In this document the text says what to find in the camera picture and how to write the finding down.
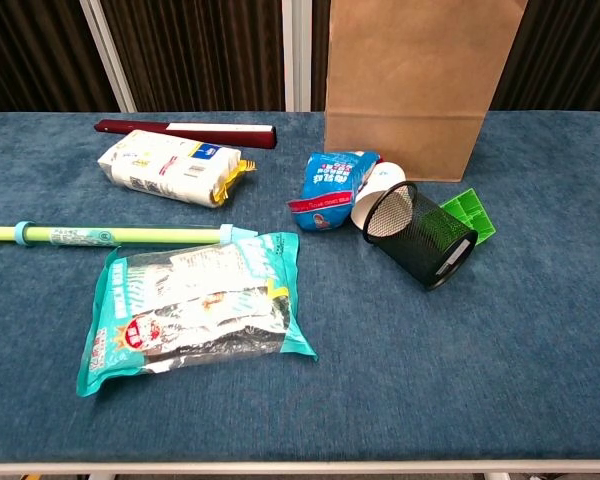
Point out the green pole with blue clips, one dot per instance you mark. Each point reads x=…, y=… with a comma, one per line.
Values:
x=130, y=235

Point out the blue snack pouch red strip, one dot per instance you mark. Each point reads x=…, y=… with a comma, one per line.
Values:
x=330, y=185

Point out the teal clear snack bag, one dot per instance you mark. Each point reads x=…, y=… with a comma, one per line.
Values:
x=180, y=310

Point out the white paper cup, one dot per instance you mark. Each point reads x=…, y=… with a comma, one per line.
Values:
x=382, y=182

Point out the slanted white frame post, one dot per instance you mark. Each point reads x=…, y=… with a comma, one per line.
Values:
x=107, y=55

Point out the dark red long box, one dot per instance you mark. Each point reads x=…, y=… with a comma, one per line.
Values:
x=130, y=126

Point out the black mesh pen holder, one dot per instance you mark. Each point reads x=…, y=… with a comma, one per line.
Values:
x=430, y=245

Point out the brown paper bag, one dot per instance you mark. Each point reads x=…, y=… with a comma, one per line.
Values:
x=405, y=75

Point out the upright white frame post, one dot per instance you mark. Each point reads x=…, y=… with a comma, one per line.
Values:
x=296, y=55

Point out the white noodle package yellow ends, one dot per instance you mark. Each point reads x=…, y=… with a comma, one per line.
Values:
x=170, y=167

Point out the white table frame rail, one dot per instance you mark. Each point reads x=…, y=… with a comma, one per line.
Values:
x=280, y=467

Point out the green plastic divided tray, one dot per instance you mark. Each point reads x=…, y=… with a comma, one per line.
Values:
x=472, y=212

